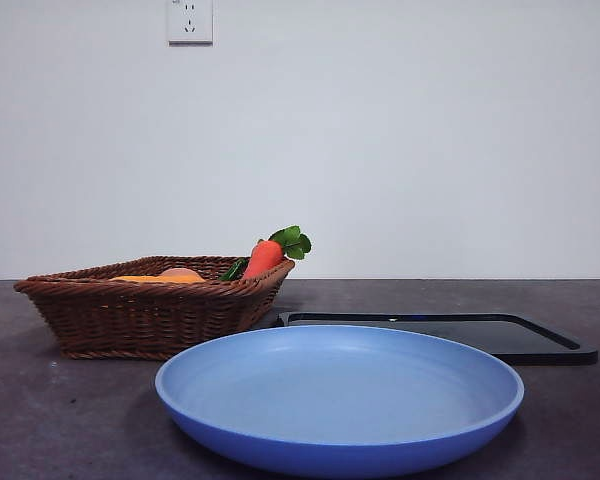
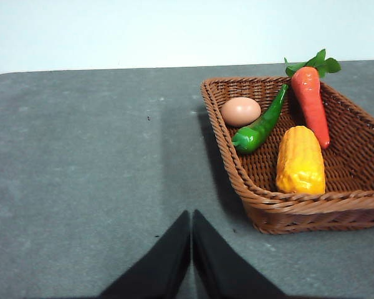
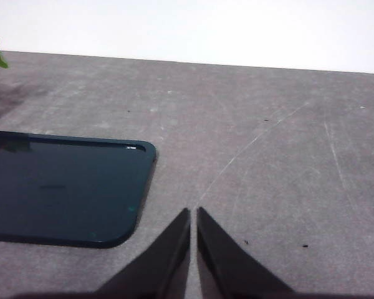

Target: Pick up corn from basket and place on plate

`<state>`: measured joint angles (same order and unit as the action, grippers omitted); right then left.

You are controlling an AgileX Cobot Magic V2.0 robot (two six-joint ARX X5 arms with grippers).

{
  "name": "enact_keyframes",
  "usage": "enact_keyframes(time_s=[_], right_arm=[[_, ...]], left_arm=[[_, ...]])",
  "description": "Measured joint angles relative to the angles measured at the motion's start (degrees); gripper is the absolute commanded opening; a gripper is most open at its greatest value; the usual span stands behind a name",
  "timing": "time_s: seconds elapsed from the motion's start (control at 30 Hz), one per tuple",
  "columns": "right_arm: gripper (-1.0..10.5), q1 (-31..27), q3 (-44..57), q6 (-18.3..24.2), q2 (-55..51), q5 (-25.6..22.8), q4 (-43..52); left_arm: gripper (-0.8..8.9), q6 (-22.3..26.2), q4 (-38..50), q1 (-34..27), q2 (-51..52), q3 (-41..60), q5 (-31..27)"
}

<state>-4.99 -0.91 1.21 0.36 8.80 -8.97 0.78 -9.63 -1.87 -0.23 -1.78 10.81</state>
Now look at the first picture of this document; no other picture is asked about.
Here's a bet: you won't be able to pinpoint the pale pink egg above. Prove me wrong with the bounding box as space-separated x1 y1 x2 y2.
157 267 204 280

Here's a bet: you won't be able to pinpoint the brown wicker basket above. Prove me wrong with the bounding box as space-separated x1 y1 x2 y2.
13 255 297 361

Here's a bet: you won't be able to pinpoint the white wall socket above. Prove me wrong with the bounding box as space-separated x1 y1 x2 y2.
167 0 214 48

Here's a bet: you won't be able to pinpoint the orange toy carrot green leaves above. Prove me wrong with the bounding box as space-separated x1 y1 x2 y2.
241 225 313 280

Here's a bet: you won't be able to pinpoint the orange toy corn cob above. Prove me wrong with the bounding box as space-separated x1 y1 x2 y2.
108 273 207 285

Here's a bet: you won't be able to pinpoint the dark green vegetable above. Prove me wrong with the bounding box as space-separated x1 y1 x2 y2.
218 257 252 282

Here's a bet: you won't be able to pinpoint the black rectangular tray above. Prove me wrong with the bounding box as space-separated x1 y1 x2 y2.
277 312 600 366

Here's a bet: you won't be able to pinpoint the blue round plate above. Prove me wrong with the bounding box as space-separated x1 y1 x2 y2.
154 324 526 480

